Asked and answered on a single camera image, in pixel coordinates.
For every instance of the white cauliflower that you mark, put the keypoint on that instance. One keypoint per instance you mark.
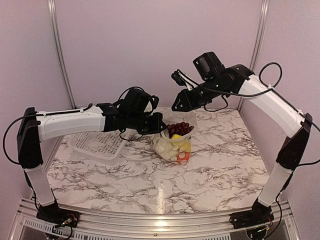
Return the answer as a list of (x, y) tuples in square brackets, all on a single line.
[(166, 149)]

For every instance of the aluminium frame post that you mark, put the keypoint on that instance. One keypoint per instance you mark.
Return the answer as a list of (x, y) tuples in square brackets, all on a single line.
[(261, 29), (59, 51)]

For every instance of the clear zip top bag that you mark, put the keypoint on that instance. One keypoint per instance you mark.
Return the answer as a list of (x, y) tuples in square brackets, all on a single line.
[(170, 117)]

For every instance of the dark red grape bunch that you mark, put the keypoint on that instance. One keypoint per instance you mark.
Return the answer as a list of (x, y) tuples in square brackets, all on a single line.
[(180, 129)]

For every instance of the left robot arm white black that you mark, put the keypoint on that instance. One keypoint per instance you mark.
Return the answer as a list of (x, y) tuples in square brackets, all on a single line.
[(39, 127)]

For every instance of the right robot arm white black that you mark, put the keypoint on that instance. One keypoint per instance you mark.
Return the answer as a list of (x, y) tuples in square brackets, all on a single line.
[(238, 80)]

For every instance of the left aluminium frame post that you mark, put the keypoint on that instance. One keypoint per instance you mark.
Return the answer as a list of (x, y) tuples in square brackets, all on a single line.
[(59, 51)]

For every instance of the right aluminium frame post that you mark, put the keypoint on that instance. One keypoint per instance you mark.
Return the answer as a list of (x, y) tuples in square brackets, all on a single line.
[(261, 29)]

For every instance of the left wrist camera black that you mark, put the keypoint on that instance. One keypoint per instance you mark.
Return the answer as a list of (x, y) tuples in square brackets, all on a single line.
[(135, 100)]

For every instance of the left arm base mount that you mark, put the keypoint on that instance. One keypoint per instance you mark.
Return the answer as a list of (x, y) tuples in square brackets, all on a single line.
[(54, 214)]

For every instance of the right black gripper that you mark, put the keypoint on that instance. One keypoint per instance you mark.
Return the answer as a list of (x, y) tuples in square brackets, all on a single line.
[(187, 102)]

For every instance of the front aluminium rail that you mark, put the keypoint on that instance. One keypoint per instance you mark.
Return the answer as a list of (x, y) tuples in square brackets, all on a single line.
[(107, 225)]

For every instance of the yellow corn cob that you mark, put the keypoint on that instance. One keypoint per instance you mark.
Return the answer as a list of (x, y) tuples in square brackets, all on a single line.
[(176, 137)]

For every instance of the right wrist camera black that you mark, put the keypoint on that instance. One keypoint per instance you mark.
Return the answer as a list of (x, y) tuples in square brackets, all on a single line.
[(208, 66)]

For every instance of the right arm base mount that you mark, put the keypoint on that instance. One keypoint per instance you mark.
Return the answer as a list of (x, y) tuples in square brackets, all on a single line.
[(258, 214)]

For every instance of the white plastic basket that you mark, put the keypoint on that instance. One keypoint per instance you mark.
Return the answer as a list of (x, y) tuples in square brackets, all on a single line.
[(102, 147)]

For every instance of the yellow banana piece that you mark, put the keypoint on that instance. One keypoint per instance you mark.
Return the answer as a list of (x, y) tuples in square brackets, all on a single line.
[(185, 147)]

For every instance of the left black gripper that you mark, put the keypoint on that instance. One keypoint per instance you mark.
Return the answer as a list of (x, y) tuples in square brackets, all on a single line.
[(157, 126)]

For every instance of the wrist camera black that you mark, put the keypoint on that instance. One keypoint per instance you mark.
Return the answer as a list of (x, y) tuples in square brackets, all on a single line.
[(208, 66), (135, 100)]

